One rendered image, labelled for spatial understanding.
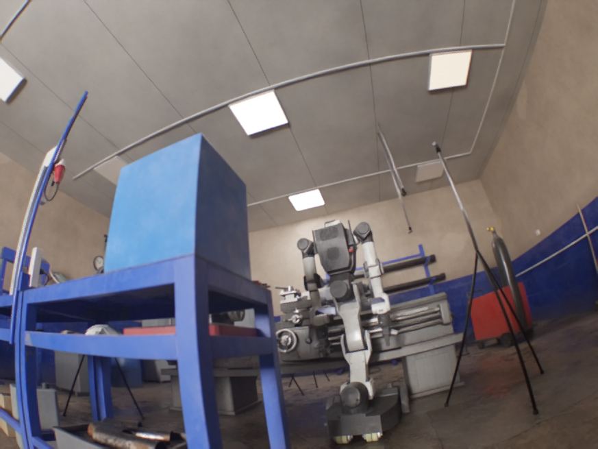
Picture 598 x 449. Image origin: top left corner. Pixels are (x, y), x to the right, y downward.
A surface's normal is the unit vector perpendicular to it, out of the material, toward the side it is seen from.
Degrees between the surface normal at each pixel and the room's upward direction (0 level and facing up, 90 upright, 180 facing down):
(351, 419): 90
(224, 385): 90
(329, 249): 105
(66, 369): 90
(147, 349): 90
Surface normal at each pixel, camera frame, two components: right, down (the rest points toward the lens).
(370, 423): -0.36, -0.35
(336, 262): -0.31, -0.11
